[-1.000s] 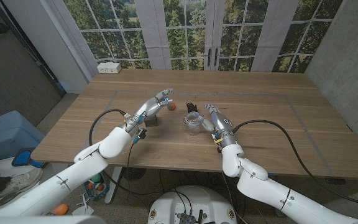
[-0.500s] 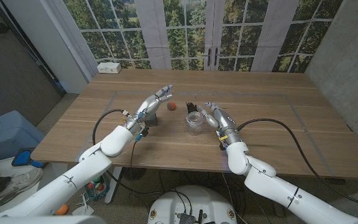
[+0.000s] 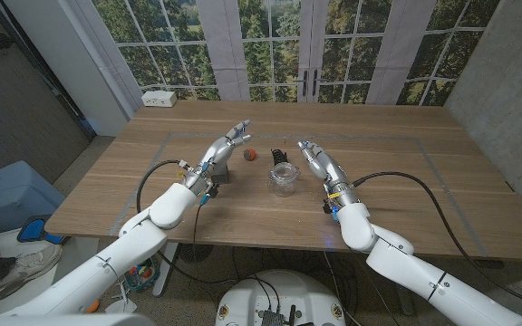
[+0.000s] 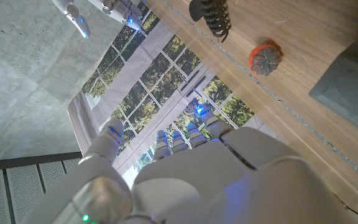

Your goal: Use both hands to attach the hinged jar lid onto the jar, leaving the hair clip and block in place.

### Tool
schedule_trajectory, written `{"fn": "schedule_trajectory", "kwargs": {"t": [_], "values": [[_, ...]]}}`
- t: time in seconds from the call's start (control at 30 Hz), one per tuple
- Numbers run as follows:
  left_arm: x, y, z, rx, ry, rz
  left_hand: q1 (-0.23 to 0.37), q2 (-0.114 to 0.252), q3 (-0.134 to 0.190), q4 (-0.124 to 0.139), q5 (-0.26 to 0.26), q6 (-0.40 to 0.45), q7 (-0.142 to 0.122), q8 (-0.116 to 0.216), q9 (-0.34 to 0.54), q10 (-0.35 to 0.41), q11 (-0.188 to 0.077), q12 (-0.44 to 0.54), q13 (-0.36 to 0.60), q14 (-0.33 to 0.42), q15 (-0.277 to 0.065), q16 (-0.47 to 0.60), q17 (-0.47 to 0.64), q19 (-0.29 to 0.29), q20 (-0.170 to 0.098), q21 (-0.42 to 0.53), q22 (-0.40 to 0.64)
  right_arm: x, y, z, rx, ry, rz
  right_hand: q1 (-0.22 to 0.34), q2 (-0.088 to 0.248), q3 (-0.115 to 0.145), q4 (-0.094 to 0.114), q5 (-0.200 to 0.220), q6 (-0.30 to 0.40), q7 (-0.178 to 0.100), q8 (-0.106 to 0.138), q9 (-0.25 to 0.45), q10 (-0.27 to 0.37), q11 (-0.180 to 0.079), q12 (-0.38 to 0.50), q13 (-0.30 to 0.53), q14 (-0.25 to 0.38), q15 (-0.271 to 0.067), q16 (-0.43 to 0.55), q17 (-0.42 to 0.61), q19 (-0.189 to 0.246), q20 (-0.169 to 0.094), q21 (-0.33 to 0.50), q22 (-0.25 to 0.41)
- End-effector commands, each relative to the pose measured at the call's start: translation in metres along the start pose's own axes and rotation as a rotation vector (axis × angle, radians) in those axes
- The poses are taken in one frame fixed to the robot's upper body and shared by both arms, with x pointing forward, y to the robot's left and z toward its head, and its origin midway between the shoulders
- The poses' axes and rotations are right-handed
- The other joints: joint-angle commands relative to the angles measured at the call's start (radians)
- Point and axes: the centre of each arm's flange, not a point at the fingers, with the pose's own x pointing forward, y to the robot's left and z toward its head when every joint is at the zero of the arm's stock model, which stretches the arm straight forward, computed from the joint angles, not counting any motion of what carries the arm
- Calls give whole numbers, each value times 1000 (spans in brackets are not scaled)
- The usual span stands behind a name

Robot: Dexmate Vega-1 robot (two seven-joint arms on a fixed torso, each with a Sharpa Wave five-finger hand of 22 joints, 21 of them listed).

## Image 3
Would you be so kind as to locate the orange ball on floor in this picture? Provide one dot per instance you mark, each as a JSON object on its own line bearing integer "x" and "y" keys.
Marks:
{"x": 93, "y": 307}

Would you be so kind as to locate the clear glass hinged jar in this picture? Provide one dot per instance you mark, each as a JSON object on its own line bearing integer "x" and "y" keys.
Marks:
{"x": 283, "y": 181}

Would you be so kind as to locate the white sneaker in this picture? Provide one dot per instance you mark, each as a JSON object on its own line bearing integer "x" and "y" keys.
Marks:
{"x": 25, "y": 267}

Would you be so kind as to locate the white toy on floor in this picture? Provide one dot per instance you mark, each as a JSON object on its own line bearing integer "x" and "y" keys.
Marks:
{"x": 122, "y": 299}

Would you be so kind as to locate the blue plastic bin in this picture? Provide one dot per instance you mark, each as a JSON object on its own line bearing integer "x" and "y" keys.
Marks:
{"x": 12, "y": 194}

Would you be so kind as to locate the white table leg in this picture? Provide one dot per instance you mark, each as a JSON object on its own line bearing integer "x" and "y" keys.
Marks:
{"x": 165, "y": 271}

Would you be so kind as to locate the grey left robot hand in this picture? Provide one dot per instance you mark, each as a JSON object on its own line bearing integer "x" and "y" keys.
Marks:
{"x": 218, "y": 151}

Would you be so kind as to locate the small orange red ball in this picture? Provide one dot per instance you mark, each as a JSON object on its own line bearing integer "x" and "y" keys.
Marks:
{"x": 249, "y": 155}

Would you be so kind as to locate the white power strip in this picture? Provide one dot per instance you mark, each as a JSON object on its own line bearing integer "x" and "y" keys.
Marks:
{"x": 158, "y": 98}

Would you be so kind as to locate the basket of colourful toys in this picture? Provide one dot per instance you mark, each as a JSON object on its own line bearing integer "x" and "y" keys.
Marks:
{"x": 142, "y": 275}

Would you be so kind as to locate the dark grey block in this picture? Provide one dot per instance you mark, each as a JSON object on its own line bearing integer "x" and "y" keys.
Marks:
{"x": 223, "y": 175}

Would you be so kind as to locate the printed window backdrop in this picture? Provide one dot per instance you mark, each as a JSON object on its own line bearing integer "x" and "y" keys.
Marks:
{"x": 270, "y": 45}

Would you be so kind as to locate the black hair clip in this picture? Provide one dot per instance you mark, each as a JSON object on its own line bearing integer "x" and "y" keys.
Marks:
{"x": 279, "y": 156}

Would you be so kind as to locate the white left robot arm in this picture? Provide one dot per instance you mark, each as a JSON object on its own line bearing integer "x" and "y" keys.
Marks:
{"x": 129, "y": 244}

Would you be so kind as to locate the white robot torso base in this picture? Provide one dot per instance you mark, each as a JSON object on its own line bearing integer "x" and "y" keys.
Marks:
{"x": 283, "y": 294}

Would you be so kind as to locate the round black floor disc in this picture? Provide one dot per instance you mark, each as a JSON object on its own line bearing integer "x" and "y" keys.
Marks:
{"x": 195, "y": 252}

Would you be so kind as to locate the grey table leg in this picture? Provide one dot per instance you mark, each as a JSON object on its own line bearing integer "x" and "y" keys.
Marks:
{"x": 403, "y": 305}

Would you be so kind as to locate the white left robot shoulder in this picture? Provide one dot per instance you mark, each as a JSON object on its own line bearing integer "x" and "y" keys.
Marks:
{"x": 84, "y": 320}

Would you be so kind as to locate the blue black paddle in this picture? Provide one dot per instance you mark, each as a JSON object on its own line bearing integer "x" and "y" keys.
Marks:
{"x": 32, "y": 230}

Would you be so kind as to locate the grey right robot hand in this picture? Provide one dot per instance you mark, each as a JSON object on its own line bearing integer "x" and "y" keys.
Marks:
{"x": 331, "y": 172}

